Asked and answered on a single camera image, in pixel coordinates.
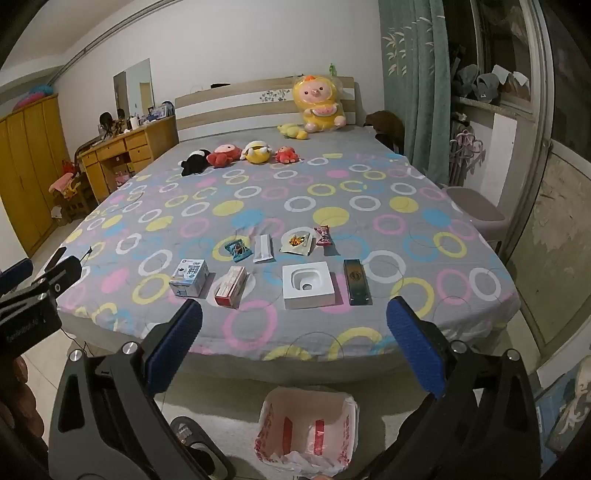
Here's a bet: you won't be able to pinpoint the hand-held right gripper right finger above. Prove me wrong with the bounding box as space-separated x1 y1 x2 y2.
365 296 541 480

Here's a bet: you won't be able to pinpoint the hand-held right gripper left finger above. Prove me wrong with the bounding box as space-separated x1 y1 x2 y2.
48 300 204 480

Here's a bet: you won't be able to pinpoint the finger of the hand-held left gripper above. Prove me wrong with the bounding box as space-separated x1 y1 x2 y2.
0 259 34 291
33 247 89 298

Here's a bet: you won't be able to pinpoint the trash bin with printed bag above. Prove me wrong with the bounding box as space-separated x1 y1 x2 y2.
254 387 360 478

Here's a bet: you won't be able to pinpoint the person's left hand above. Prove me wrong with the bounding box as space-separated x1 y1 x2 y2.
0 355 35 418

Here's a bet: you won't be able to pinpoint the blue and white small box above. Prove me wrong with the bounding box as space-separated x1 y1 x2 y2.
168 258 209 298

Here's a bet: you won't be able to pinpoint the red and white box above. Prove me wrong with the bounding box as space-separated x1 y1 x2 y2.
213 266 249 308

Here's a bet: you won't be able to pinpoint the pile of pink clothes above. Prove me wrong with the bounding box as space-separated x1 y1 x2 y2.
50 159 88 217

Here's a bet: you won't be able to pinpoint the dark slipper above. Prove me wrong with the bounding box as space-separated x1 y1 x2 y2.
168 416 232 480

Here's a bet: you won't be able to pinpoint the dark green flat box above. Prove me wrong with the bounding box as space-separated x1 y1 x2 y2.
343 258 372 306

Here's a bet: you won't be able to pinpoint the yellow wooden wardrobe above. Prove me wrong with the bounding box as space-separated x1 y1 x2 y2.
0 93 70 257

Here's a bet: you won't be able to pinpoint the white box with round recess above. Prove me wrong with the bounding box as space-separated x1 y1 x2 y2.
282 261 336 310

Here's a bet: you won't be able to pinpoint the wooden desk with drawers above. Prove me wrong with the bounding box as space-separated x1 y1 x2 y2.
76 115 180 204

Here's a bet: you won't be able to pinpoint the grey plastic stool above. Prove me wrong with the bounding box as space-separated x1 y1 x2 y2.
438 185 509 252

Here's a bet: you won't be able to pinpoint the white packet with orange print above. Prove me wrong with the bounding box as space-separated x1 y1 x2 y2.
280 228 315 256

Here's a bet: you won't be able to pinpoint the black and white plush toy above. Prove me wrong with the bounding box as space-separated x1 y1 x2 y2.
180 148 213 177

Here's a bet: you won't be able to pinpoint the pink cushion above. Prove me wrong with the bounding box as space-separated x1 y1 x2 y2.
13 83 56 110

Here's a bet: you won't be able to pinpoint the bed with circle-print sheet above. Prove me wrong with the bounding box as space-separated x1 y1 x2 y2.
58 76 522 384

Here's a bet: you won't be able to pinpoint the pink clothes hangers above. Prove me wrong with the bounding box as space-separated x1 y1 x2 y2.
449 129 488 188

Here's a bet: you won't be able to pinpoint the yellow round plush toy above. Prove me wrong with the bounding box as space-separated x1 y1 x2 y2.
241 141 273 165

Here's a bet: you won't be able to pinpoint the brown cloth bundle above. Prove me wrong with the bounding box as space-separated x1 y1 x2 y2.
363 111 406 153

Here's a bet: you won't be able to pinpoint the small red plush toy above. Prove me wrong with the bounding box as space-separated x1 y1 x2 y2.
274 145 304 166

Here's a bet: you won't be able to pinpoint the large yellow plush doll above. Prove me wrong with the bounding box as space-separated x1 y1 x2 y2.
293 75 347 133

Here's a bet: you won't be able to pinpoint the green patterned curtain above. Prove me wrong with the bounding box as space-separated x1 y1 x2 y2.
378 0 455 185

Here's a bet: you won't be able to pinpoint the grey clothes pile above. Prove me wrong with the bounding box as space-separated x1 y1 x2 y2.
450 62 532 104

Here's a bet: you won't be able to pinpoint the wall mirror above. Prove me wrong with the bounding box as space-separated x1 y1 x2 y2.
113 58 155 121

